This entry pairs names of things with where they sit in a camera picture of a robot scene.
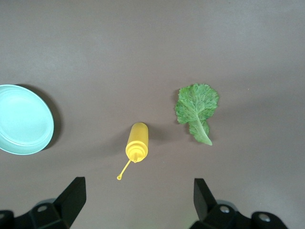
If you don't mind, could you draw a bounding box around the green lettuce leaf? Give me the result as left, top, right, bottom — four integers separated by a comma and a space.
174, 83, 220, 146

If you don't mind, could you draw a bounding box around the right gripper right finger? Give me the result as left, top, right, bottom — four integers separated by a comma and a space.
189, 178, 289, 229

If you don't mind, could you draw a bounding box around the yellow mustard squeeze bottle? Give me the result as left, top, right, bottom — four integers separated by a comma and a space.
116, 122, 150, 181

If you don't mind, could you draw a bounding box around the mint green plate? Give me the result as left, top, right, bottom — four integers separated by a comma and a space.
0, 84, 54, 156

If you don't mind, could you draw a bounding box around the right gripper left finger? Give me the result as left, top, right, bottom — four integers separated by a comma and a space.
0, 177, 86, 229

